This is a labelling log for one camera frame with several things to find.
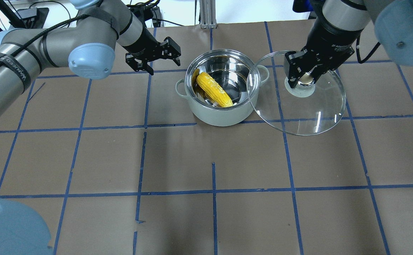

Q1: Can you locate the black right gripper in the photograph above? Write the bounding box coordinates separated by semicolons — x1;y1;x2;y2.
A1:
284;18;356;88

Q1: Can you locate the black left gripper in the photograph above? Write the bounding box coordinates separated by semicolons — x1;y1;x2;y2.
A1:
117;27;182;75

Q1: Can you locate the glass pot lid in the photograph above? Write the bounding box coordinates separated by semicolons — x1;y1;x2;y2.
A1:
246;51;347;137

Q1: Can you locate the yellow corn cob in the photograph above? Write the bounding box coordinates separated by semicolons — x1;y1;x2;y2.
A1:
196;72;234;108

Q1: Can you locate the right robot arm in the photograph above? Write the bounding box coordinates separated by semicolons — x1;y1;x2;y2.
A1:
284;0;413;88

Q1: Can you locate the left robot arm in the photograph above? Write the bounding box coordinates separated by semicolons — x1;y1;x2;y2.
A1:
0;0;182;255

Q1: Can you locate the pale green steel pot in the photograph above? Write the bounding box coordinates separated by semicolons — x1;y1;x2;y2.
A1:
174;49;269;126

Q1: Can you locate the brown paper table cover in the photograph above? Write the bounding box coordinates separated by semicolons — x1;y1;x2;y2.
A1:
0;20;413;255

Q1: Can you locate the aluminium frame post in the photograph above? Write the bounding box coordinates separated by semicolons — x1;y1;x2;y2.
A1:
199;0;217;29

